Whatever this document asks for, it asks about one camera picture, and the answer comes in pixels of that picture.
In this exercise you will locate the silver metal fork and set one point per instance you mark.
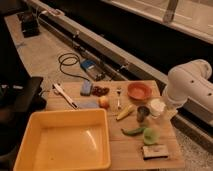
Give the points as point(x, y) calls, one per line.
point(118, 91)

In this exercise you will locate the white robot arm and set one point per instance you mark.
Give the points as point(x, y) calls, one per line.
point(189, 81)

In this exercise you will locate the yellow plastic tray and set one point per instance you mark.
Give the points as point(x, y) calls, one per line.
point(66, 140)

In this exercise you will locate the dark grape bunch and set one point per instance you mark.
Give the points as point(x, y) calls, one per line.
point(100, 91)

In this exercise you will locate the peach apple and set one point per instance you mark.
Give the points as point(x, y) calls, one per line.
point(103, 102)

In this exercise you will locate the blue sponge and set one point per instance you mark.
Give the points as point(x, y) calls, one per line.
point(86, 88)

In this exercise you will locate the blue electronic device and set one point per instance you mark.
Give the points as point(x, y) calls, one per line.
point(92, 69)

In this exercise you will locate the orange bowl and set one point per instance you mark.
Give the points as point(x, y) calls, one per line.
point(139, 91)

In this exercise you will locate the yellow banana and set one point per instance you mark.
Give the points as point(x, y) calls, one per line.
point(125, 112)

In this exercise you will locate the white lidded jar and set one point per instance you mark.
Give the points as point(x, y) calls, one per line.
point(157, 107)

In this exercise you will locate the green chili pepper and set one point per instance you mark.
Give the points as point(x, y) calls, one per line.
point(133, 132)

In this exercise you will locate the wooden board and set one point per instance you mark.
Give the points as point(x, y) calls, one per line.
point(126, 151)

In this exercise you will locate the green lime cup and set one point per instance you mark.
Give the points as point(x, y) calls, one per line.
point(150, 136)

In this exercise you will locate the black chair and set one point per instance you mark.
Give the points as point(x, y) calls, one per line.
point(12, 128)

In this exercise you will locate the black box device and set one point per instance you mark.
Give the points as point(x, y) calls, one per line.
point(29, 25)

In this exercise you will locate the long metal rail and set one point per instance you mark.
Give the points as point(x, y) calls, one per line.
point(147, 48)

